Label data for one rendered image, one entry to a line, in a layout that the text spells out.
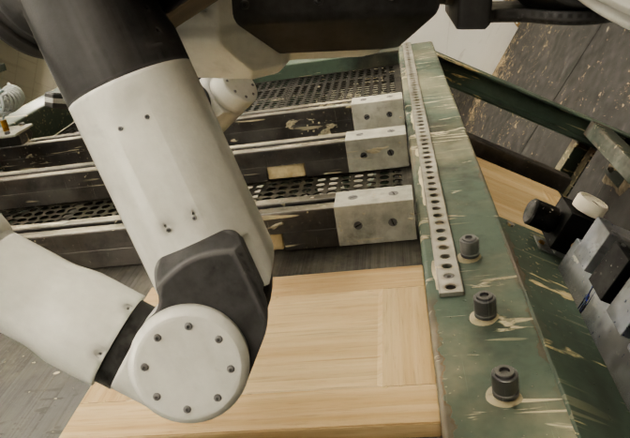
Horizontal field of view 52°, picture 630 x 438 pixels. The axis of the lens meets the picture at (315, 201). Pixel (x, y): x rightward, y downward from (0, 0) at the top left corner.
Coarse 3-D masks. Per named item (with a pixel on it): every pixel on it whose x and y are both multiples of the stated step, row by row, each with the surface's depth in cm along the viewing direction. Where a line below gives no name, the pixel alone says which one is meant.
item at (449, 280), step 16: (416, 80) 174; (416, 96) 160; (416, 112) 148; (416, 128) 136; (432, 144) 125; (432, 160) 117; (432, 176) 111; (432, 192) 104; (432, 208) 99; (432, 224) 94; (448, 224) 93; (432, 240) 89; (448, 240) 89; (448, 256) 85; (448, 272) 81; (448, 288) 78
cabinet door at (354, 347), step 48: (288, 288) 91; (336, 288) 89; (384, 288) 87; (288, 336) 80; (336, 336) 79; (384, 336) 77; (96, 384) 77; (288, 384) 72; (336, 384) 71; (384, 384) 69; (432, 384) 68; (96, 432) 69; (144, 432) 68; (192, 432) 67; (240, 432) 66; (288, 432) 65; (336, 432) 65; (384, 432) 64; (432, 432) 63
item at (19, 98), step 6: (0, 66) 179; (12, 84) 173; (6, 90) 170; (12, 90) 171; (18, 90) 172; (0, 96) 166; (6, 96) 167; (12, 96) 169; (18, 96) 172; (24, 96) 175; (6, 102) 167; (12, 102) 168; (18, 102) 171; (12, 108) 169; (18, 108) 172; (0, 114) 168
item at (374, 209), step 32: (352, 192) 105; (384, 192) 103; (32, 224) 114; (64, 224) 112; (96, 224) 111; (288, 224) 103; (320, 224) 102; (352, 224) 102; (384, 224) 101; (64, 256) 110; (96, 256) 109; (128, 256) 108
